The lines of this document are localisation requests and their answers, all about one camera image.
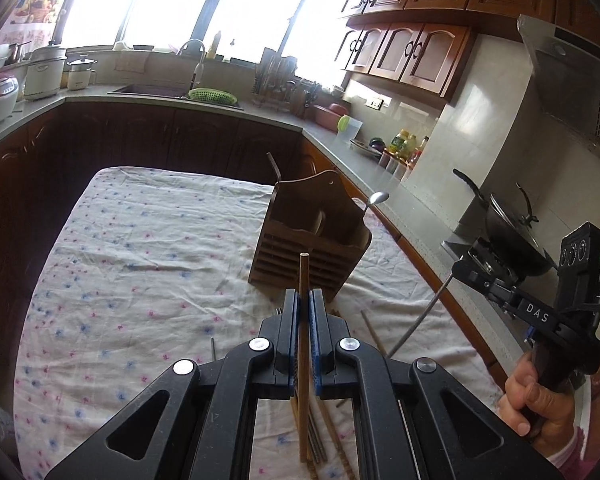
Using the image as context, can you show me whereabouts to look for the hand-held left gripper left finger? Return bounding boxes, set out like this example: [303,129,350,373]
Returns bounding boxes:
[45,289,301,480]

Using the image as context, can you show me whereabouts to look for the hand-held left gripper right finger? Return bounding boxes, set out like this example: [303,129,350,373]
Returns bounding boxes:
[309,289,563,480]

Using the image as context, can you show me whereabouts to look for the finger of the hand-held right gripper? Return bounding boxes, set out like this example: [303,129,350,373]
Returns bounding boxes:
[467,237,518,286]
[454,257,501,306]

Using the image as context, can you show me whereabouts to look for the brown wooden chopstick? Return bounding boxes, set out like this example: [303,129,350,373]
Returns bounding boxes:
[361,310,387,357]
[320,396,354,480]
[298,251,312,463]

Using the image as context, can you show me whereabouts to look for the long metal spoon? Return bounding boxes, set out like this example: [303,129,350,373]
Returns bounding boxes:
[385,270,456,360]

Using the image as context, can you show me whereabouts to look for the wooden utensil holder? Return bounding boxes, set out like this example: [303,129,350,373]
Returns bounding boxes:
[248,169,372,305]

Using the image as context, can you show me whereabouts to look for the person's right forearm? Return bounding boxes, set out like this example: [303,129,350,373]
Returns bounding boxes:
[540,395,600,480]

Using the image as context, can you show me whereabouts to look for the person's right hand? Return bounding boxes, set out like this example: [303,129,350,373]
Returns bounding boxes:
[497,347,581,443]

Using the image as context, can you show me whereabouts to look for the gas stove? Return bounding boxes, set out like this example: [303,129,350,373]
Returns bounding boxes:
[440,236,481,267]

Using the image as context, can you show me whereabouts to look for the black wok with lid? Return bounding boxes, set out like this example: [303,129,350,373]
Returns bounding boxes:
[452,168,559,277]

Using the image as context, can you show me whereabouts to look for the small metal spoon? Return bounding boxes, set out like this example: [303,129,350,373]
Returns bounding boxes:
[361,191,391,217]

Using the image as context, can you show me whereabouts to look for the row of spice jars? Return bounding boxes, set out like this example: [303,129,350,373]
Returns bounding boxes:
[378,152,414,179]

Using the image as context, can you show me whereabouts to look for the yellow oil bottle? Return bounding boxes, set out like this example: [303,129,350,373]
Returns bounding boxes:
[391,129,419,157]

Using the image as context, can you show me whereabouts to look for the floral tablecloth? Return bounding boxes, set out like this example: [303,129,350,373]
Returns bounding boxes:
[12,166,506,480]

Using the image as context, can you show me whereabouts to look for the clear pitcher with green lid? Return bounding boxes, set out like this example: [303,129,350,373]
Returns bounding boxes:
[336,114,364,142]

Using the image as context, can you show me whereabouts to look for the range hood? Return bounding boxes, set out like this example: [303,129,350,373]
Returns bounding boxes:
[517,14,600,160]

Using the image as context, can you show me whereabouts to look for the pink plastic basin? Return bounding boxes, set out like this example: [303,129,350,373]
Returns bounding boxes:
[312,103,351,134]

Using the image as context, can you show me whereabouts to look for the wooden upper cabinets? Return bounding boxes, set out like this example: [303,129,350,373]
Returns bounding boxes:
[337,0,573,107]

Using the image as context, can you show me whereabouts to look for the green plastic basket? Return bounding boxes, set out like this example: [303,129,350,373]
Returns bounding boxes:
[188,88,237,107]

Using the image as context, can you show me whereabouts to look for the knife and utensil rack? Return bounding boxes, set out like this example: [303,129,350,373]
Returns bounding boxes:
[252,47,302,112]

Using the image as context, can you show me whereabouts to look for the kitchen sink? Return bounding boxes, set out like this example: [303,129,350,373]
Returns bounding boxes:
[107,82,245,111]

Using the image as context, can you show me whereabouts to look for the kitchen faucet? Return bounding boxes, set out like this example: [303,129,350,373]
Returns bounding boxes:
[177,38,207,94]

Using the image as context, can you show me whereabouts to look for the small white electric pot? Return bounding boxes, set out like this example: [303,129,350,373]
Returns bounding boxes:
[66,54,99,91]

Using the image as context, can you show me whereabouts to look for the kitchen window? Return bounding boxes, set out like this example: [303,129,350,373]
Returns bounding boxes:
[55,0,362,92]

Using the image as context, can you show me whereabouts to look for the large white cooker pot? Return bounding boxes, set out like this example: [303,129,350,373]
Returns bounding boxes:
[24,45,67,100]

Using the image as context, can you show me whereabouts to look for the steel pot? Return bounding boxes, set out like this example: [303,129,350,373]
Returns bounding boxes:
[6,41,32,66]

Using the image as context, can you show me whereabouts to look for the fruit print window poster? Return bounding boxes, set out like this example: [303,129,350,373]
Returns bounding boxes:
[9,0,64,27]

